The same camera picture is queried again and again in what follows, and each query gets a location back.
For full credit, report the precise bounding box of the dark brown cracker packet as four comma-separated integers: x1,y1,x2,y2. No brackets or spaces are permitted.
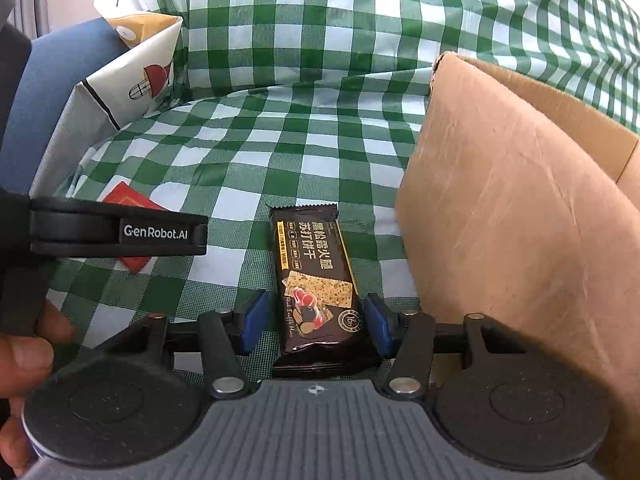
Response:
270,204,381,379

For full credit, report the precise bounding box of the small red snack packet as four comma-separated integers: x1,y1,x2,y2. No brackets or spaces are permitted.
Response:
102,182,164,273

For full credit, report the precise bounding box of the left hand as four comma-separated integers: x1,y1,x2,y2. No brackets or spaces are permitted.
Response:
1,300,75,477

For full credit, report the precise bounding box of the blue sofa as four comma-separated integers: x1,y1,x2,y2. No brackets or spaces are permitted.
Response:
1,18,127,194

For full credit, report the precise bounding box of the brown cardboard box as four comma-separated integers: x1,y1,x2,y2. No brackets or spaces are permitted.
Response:
395,52,639,479

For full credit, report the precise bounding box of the green white checkered cloth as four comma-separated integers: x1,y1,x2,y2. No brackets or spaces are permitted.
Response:
48,0,639,364

